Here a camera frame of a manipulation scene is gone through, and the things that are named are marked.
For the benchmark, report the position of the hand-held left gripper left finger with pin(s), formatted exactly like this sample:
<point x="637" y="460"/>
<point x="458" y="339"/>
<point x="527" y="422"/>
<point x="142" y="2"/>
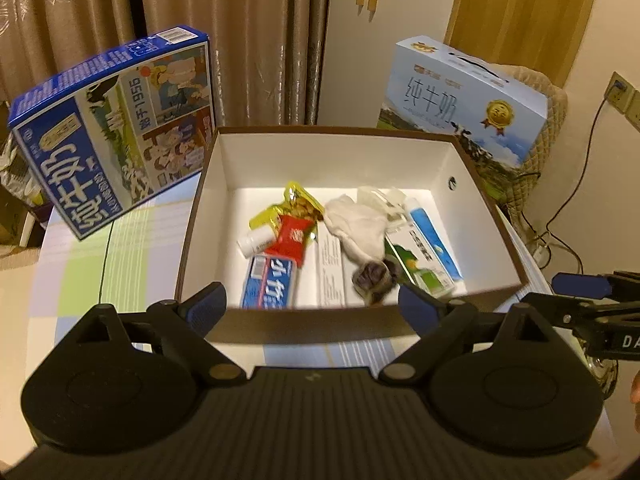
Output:
<point x="210" y="304"/>

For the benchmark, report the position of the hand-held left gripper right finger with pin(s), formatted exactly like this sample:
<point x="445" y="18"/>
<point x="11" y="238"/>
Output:
<point x="414" y="301"/>

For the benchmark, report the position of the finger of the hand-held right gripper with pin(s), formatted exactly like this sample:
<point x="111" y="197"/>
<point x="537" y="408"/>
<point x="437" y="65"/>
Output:
<point x="582" y="284"/>
<point x="565" y="306"/>

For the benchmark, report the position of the small green milk carton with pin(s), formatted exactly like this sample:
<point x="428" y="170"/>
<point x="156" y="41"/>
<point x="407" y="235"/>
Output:
<point x="415" y="265"/>

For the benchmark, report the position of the dark hair scrunchie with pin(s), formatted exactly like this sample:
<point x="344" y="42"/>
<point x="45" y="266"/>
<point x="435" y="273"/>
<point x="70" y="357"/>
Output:
<point x="372" y="277"/>

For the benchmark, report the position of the blue toothpaste box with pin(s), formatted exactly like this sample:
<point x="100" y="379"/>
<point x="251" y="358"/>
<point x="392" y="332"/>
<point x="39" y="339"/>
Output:
<point x="270" y="280"/>

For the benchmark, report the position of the brown cardboard box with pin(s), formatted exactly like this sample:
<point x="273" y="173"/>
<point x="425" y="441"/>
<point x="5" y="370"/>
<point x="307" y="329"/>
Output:
<point x="350" y="325"/>

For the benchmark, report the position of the blue tube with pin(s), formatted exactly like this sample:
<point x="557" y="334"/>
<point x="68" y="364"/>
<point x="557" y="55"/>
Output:
<point x="430" y="232"/>

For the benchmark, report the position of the white medicine box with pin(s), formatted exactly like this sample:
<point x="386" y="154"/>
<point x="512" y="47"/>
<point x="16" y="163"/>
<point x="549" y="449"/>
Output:
<point x="332" y="270"/>

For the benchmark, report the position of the white knit cloth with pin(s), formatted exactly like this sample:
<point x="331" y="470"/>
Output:
<point x="360" y="230"/>

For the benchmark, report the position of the small red tube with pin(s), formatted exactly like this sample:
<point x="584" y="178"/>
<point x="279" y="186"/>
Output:
<point x="290" y="240"/>

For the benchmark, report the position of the white hair claw clip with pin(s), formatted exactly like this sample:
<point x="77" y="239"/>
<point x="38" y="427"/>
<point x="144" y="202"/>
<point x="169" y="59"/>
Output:
<point x="372" y="195"/>

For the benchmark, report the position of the yellow-green snack packet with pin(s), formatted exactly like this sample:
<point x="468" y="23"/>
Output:
<point x="300" y="205"/>

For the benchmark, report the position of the person's right hand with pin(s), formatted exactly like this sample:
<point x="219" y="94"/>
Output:
<point x="635" y="390"/>

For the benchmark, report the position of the steel kettle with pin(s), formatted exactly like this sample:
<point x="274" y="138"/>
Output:
<point x="607" y="380"/>

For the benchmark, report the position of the white power strip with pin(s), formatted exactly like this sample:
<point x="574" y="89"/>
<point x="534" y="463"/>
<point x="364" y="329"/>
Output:
<point x="540" y="255"/>

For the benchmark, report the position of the chair with quilted cover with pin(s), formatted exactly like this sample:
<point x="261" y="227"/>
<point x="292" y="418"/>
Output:
<point x="550" y="130"/>

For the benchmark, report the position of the dark blue milk carton box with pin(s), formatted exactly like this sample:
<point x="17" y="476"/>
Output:
<point x="100" y="150"/>

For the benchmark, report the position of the light blue milk carton box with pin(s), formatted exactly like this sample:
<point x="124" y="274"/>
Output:
<point x="450" y="100"/>

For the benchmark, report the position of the small open cardboard box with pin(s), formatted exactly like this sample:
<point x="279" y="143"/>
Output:
<point x="10" y="222"/>

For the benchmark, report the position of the clear plastic bag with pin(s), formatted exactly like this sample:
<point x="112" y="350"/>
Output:
<point x="17" y="175"/>

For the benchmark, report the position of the brown patterned curtain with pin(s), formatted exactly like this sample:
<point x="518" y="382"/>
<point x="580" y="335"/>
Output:
<point x="225" y="35"/>

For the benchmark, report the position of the tan curtain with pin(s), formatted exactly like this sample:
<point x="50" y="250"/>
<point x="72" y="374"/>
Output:
<point x="525" y="10"/>

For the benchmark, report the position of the wall socket with plug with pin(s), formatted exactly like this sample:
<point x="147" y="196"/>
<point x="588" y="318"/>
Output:
<point x="617" y="91"/>

